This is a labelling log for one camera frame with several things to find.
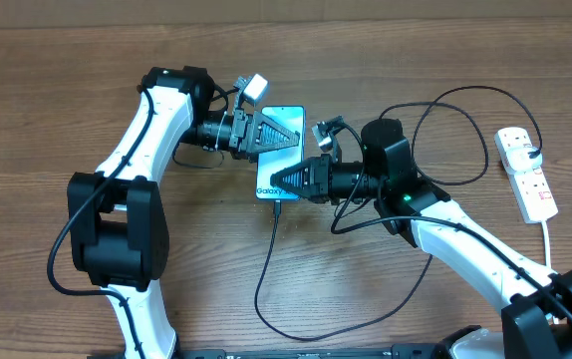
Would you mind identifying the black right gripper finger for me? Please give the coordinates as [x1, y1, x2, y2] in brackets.
[270, 159, 310, 189]
[280, 185, 316, 201]

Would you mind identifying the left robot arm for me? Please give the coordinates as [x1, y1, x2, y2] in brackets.
[58, 66, 304, 358]

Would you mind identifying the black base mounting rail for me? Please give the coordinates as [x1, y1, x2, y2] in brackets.
[86, 341, 446, 359]

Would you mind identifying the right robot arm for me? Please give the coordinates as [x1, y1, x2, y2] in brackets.
[270, 118, 572, 358]

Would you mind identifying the blue Samsung Galaxy smartphone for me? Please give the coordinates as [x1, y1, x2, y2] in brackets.
[255, 106, 306, 201]

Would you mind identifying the white power strip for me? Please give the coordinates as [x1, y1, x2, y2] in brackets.
[494, 127, 558, 223]

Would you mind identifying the white charger plug adapter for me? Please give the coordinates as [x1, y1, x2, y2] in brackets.
[503, 147, 543, 175]

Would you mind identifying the white power strip cord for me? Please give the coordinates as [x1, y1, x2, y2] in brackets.
[540, 220, 561, 325]

